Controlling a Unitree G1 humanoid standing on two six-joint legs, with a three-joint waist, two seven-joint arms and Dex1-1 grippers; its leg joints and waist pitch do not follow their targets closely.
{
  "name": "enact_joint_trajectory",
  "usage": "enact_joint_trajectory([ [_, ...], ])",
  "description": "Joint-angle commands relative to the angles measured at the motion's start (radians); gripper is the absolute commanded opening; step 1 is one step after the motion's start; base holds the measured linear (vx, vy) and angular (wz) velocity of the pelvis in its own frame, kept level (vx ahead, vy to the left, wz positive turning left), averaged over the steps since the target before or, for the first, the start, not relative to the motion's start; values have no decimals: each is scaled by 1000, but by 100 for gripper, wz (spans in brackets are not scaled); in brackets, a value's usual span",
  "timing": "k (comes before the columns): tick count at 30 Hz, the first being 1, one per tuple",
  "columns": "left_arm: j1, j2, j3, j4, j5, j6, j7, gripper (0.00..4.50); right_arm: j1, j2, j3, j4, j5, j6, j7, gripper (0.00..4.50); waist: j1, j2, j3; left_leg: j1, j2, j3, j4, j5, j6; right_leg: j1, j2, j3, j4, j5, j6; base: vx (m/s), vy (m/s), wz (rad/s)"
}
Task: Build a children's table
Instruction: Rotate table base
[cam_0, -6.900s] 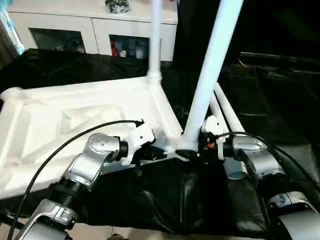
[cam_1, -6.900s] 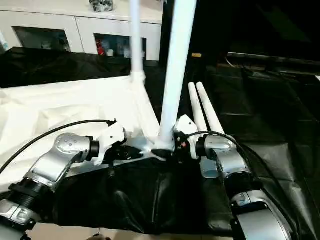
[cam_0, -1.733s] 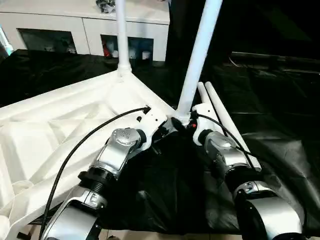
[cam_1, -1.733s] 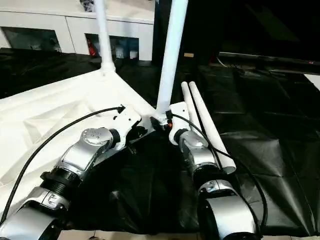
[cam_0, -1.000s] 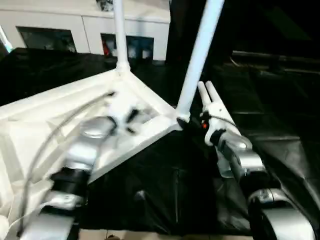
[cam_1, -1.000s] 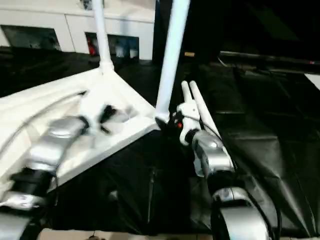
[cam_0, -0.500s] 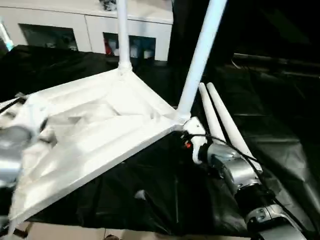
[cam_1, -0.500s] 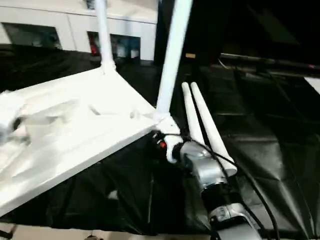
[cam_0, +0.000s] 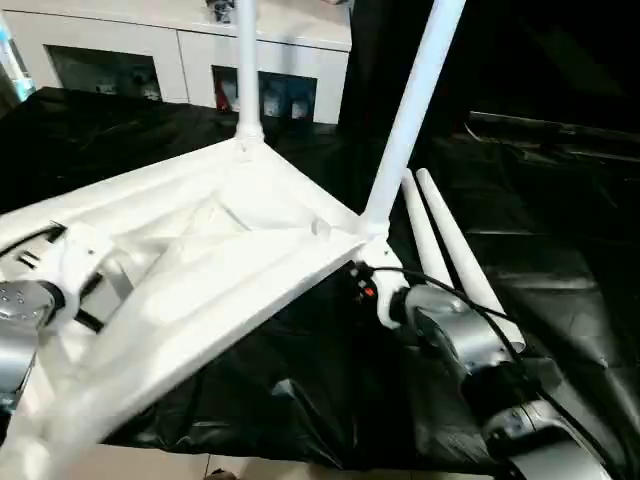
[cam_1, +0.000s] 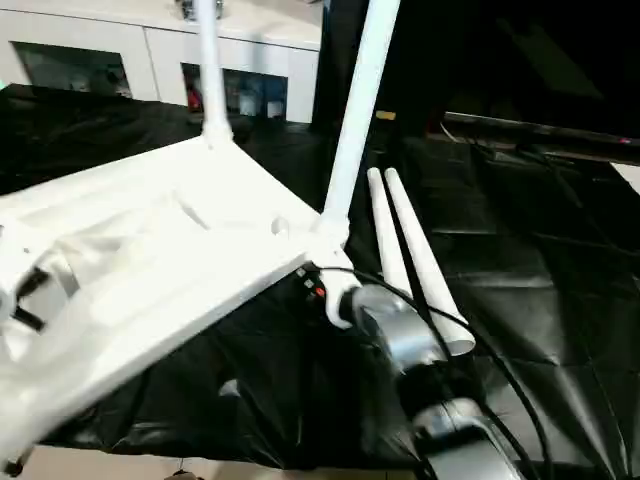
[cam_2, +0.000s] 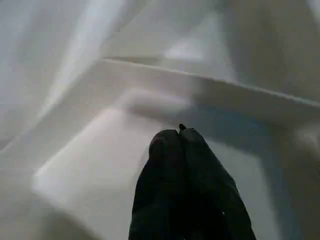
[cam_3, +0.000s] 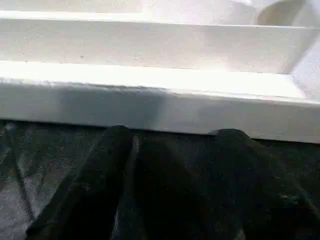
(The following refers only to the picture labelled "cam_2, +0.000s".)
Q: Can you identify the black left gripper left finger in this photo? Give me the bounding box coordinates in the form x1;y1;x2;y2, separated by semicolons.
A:
128;128;188;240

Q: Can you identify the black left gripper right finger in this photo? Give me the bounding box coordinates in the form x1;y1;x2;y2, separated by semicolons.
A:
178;123;258;240

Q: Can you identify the white plastic table top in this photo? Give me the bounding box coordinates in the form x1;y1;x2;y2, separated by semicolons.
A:
0;0;320;240

